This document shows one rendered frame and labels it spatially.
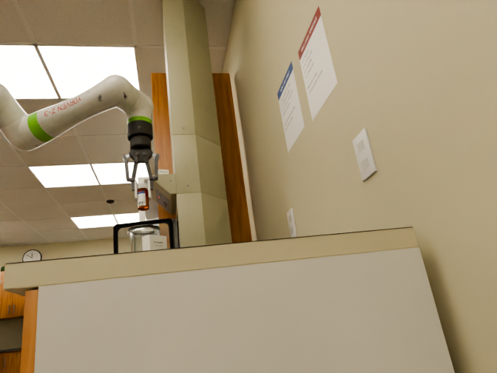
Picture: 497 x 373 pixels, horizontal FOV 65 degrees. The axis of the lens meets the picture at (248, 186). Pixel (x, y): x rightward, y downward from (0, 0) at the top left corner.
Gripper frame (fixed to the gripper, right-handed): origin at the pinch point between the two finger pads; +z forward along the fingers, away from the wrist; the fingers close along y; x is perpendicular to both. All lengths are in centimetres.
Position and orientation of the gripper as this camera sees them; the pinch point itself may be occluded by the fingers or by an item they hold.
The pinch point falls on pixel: (143, 190)
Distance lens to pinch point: 144.7
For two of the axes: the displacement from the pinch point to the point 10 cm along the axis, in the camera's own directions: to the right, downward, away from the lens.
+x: 1.9, -3.6, -9.1
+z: 1.3, 9.3, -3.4
